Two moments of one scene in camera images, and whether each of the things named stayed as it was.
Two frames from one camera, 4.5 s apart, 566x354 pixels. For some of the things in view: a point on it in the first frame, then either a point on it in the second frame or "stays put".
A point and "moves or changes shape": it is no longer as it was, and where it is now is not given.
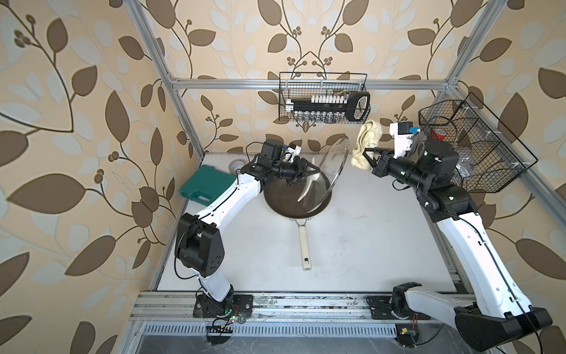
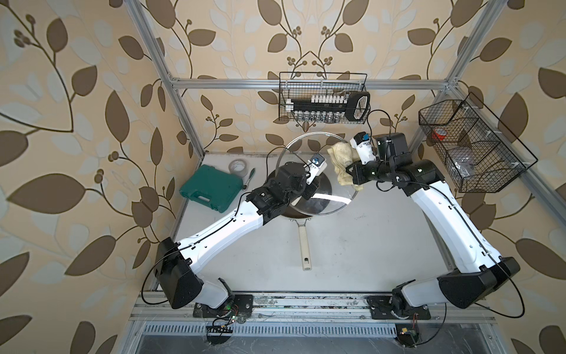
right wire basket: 488,154 stays put
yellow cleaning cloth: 370,136 moves or changes shape
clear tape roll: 234,165 stays put
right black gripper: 382,165 → 357,172
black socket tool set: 331,108 stays put
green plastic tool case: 207,185 stays put
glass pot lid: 324,178 moves or changes shape
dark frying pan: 306,197 stays put
